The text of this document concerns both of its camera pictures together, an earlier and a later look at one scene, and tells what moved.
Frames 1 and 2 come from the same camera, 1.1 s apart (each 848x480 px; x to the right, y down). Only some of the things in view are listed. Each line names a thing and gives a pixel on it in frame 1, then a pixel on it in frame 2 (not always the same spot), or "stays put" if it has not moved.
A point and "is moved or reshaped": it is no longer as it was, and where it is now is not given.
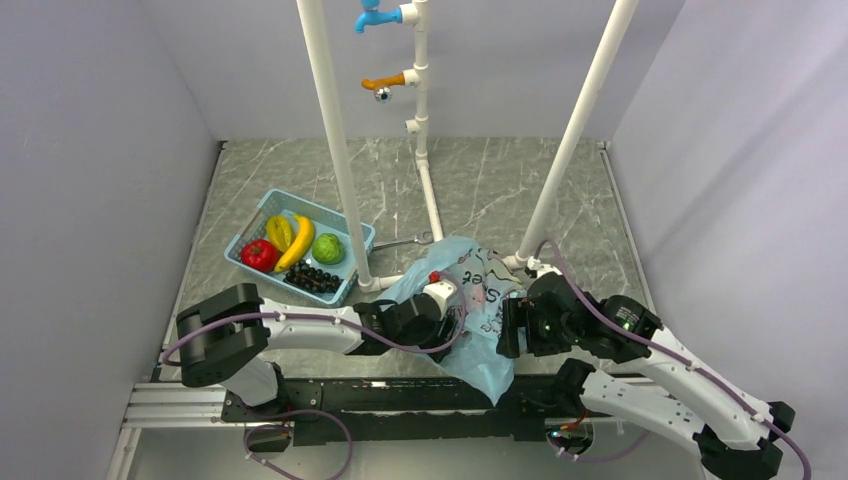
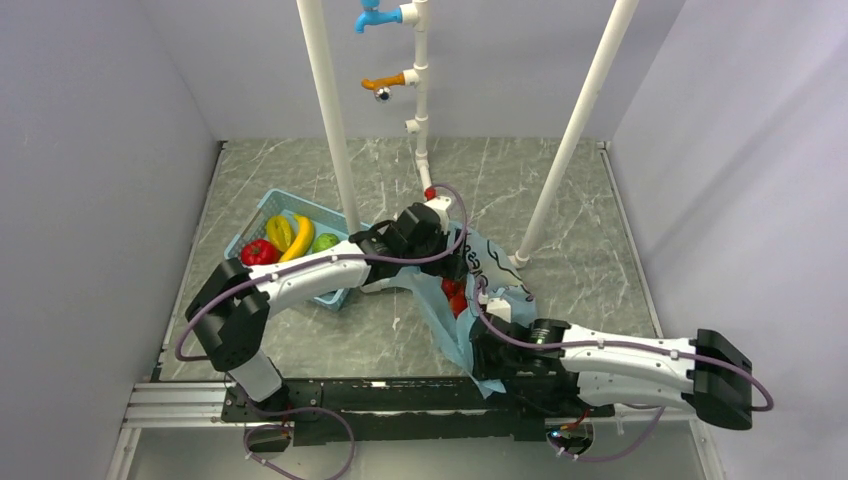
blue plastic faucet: [371, 15] stays put
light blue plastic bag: [486, 278] is moved or reshaped
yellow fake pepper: [280, 231] stays put
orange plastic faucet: [382, 86] stays put
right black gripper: [520, 311] → [483, 368]
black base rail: [411, 411] stays put
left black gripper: [448, 327] → [454, 269]
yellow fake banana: [300, 247] stays put
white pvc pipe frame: [418, 14] stays put
